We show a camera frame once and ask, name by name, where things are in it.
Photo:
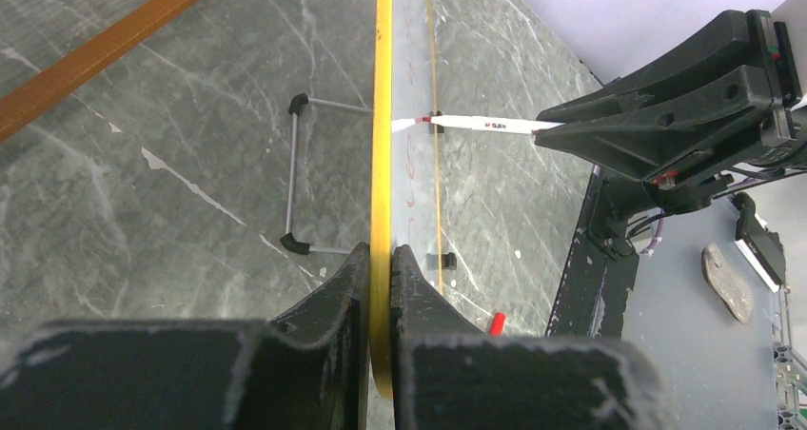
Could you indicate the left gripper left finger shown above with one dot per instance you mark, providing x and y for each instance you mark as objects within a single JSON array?
[{"x": 305, "y": 369}]

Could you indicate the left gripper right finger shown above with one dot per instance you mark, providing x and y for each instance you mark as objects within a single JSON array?
[{"x": 449, "y": 374}]

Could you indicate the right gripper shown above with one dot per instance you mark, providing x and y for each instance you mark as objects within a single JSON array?
[{"x": 690, "y": 149}]

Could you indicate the red marker cap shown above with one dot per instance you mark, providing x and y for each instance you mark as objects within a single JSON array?
[{"x": 496, "y": 325}]

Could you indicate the yellow framed whiteboard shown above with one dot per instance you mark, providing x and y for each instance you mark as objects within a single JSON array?
[{"x": 405, "y": 206}]

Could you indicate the white red-ended marker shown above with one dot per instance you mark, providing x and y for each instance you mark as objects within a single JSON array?
[{"x": 476, "y": 122}]

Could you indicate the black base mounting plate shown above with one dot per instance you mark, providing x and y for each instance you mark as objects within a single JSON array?
[{"x": 600, "y": 269}]

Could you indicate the black device with white edge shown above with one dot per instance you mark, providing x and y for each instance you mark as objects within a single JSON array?
[{"x": 761, "y": 246}]

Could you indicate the grey shoe on floor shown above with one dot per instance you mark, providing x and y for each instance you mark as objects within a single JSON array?
[{"x": 730, "y": 286}]

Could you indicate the wooden two-tier rack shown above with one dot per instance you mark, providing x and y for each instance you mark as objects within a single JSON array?
[{"x": 47, "y": 88}]

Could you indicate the whiteboard wire stand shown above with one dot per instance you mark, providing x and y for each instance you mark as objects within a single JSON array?
[{"x": 447, "y": 260}]

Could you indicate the aluminium rail frame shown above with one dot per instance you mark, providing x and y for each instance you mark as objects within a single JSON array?
[{"x": 790, "y": 368}]

